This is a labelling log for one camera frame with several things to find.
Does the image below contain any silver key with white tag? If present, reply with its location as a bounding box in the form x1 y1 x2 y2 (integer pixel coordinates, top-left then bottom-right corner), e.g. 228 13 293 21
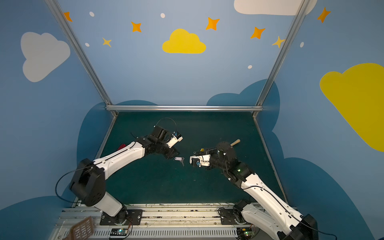
174 157 185 167

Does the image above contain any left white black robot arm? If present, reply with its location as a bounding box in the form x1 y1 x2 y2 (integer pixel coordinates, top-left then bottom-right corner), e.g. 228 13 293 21
69 126 183 225

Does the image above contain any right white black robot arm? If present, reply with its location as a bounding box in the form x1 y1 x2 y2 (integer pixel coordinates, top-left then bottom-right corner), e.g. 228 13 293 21
190 140 321 240

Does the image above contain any red spray bottle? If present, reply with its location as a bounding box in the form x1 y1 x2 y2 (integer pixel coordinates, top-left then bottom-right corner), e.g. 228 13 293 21
118 144 127 151

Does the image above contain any right green circuit board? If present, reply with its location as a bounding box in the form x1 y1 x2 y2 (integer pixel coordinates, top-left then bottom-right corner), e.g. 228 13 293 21
236 228 256 240

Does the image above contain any green circuit board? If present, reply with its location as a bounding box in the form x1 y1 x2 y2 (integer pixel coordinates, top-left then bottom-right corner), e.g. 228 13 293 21
110 228 130 238
236 228 256 240

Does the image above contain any left green circuit board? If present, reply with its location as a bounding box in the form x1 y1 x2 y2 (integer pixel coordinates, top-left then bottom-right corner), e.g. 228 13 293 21
110 228 130 238

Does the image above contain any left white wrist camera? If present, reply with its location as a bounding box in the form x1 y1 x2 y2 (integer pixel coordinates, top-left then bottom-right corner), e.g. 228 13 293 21
167 131 183 149

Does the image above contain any blue trowel with wooden handle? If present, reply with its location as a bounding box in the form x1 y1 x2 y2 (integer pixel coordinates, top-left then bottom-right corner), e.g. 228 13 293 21
230 139 241 147

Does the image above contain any back aluminium frame bar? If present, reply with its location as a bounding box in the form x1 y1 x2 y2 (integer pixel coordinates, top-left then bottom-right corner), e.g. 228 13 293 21
106 105 263 112

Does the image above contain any right floor aluminium rail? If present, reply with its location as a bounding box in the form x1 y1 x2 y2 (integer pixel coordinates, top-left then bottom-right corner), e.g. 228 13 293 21
253 114 288 203

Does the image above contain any floor aluminium rail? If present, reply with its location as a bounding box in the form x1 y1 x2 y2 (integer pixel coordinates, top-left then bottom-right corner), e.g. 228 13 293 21
253 114 288 203
71 115 118 208

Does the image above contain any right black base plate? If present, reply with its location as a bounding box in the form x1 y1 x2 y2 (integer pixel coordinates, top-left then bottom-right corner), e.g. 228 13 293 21
218 208 248 225

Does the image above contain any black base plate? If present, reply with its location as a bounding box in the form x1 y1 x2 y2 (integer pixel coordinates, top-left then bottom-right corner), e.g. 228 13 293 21
218 208 248 225
100 209 143 226

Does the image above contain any aluminium mounting rail bed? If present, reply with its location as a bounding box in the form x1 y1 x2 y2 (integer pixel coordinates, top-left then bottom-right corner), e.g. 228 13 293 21
50 203 273 240

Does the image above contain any left floor aluminium rail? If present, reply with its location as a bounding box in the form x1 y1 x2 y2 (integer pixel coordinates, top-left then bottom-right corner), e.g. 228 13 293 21
71 115 118 208

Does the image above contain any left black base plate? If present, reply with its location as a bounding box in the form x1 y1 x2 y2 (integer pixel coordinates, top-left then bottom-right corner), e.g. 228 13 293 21
100 209 143 226

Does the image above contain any white slotted cable duct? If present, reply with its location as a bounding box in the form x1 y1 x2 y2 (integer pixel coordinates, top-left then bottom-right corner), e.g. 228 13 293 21
89 227 237 240

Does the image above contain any left aluminium frame post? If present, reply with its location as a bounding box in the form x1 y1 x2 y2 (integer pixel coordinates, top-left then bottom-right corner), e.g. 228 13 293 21
45 0 113 106

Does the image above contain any aluminium frame post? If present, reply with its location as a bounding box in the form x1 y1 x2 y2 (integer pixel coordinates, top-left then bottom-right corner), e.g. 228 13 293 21
45 0 113 106
253 0 311 119

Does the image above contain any right aluminium frame post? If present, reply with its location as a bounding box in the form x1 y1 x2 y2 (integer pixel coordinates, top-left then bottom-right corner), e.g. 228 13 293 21
253 0 311 119

